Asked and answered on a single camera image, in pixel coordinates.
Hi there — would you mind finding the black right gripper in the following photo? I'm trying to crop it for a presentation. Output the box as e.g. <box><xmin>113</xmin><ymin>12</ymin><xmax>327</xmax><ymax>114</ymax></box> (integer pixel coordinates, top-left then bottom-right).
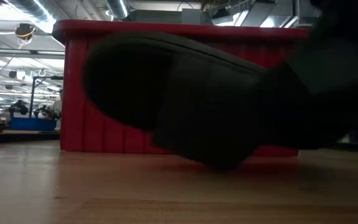
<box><xmin>253</xmin><ymin>30</ymin><xmax>358</xmax><ymax>151</ymax></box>

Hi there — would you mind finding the black slide sandal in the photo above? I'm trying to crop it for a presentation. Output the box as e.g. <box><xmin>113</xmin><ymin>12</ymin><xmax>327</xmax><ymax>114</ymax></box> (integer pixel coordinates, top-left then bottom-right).
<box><xmin>81</xmin><ymin>30</ymin><xmax>291</xmax><ymax>171</ymax></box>

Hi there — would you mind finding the red plastic bin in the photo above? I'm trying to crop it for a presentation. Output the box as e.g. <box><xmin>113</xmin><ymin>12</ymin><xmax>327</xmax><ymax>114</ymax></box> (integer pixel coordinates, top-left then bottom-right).
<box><xmin>52</xmin><ymin>19</ymin><xmax>310</xmax><ymax>158</ymax></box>

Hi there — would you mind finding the grey air unit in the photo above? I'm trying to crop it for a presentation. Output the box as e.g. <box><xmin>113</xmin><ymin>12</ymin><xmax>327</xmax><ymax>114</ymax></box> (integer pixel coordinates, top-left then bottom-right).
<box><xmin>129</xmin><ymin>8</ymin><xmax>213</xmax><ymax>26</ymax></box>

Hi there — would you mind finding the person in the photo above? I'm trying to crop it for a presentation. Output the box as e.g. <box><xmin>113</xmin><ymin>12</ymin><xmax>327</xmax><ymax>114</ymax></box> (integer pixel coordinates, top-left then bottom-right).
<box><xmin>52</xmin><ymin>88</ymin><xmax>63</xmax><ymax>131</ymax></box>

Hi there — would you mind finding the blue storage box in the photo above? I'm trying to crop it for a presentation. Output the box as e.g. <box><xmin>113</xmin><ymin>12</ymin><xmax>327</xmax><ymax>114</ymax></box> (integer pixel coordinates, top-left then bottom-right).
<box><xmin>9</xmin><ymin>117</ymin><xmax>58</xmax><ymax>131</ymax></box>

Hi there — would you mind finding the silver ceiling duct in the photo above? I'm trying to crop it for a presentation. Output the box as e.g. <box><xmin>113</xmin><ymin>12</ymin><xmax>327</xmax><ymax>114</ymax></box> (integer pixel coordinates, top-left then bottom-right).
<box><xmin>105</xmin><ymin>0</ymin><xmax>131</xmax><ymax>20</ymax></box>
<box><xmin>9</xmin><ymin>0</ymin><xmax>58</xmax><ymax>24</ymax></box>
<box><xmin>211</xmin><ymin>0</ymin><xmax>295</xmax><ymax>28</ymax></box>

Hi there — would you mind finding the black background stand frame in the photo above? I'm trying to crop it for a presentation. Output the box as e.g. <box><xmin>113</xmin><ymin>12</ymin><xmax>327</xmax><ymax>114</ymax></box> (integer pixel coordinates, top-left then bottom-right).
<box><xmin>29</xmin><ymin>75</ymin><xmax>65</xmax><ymax>119</ymax></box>

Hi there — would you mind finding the black yellow cable reel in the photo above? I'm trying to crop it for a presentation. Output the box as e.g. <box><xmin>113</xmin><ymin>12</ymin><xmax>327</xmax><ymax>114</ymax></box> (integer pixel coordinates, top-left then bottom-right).
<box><xmin>14</xmin><ymin>23</ymin><xmax>37</xmax><ymax>41</ymax></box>

